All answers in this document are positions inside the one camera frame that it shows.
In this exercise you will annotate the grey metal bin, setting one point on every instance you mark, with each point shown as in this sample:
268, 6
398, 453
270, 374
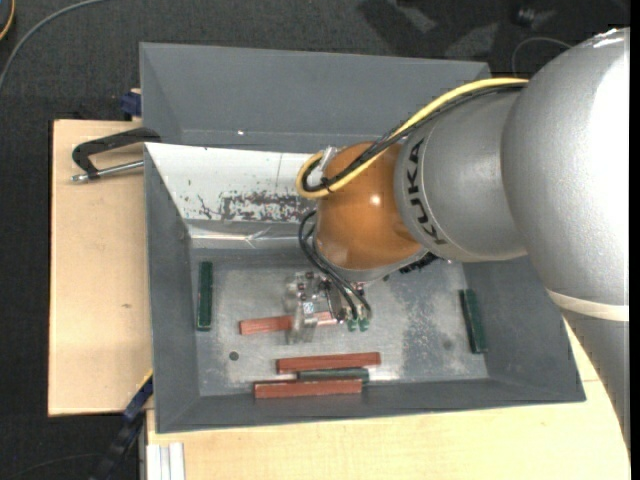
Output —
260, 93

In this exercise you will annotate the red-brown block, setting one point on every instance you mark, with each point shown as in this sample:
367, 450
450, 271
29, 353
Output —
327, 362
307, 389
265, 326

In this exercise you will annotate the brown cardboard board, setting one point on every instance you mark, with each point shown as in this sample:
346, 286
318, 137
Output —
97, 268

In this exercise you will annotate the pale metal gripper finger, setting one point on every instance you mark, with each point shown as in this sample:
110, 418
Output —
303, 329
294, 295

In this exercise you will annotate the dark green flat block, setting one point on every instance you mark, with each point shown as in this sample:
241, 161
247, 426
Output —
334, 374
474, 320
205, 295

